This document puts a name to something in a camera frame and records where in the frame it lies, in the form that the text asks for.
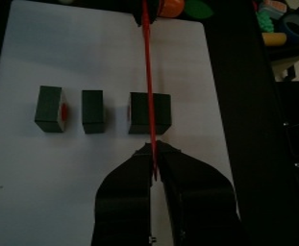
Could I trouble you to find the white cutting board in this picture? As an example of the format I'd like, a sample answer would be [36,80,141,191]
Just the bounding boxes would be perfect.
[0,0,245,246]

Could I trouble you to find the yellow cylinder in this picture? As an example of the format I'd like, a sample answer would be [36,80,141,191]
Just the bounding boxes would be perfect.
[261,32,287,47]

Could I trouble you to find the blue tape roll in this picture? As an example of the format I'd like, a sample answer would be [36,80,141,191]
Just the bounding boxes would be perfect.
[279,12,299,45]

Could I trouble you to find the green bumpy toy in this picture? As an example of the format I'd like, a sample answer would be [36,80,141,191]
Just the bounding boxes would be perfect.
[255,11,277,34]

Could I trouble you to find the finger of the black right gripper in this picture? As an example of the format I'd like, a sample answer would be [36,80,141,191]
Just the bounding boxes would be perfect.
[131,0,146,27]
[150,0,161,24]

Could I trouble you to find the green round toy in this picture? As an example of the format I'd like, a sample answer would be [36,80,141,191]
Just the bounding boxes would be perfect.
[183,0,217,20]

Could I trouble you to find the orange round toy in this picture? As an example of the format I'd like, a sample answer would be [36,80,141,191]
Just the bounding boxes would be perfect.
[157,0,186,19]

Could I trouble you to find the red plastic toy knife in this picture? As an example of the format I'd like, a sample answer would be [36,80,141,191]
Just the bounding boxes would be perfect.
[141,0,161,183]

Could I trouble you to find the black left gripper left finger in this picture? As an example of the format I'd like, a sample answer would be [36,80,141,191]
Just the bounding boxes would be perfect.
[90,142,154,246]

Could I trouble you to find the thick toy sushi roll piece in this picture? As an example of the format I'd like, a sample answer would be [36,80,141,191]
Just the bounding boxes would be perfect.
[127,91,174,135]

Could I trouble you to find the teal box with orange top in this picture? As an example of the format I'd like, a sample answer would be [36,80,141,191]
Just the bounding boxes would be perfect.
[258,0,289,20]

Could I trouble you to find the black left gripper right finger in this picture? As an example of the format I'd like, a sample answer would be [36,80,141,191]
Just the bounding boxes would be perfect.
[155,139,249,246]

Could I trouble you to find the toy sushi slice dark wrap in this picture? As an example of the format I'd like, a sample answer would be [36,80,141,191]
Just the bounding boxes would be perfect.
[82,89,107,135]
[34,85,71,134]

